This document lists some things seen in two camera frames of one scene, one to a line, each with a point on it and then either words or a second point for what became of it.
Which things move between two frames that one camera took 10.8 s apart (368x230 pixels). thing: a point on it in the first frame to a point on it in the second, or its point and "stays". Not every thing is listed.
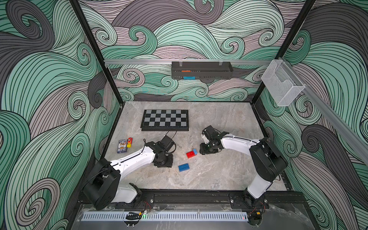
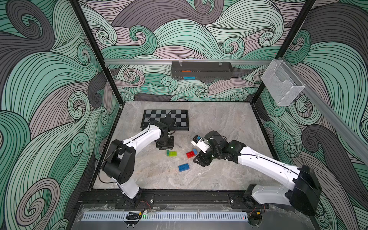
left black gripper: x=169 y=163 to x=170 y=146
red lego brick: x=190 y=154 stays
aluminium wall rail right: x=359 y=144 stays
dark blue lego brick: x=183 y=167 stays
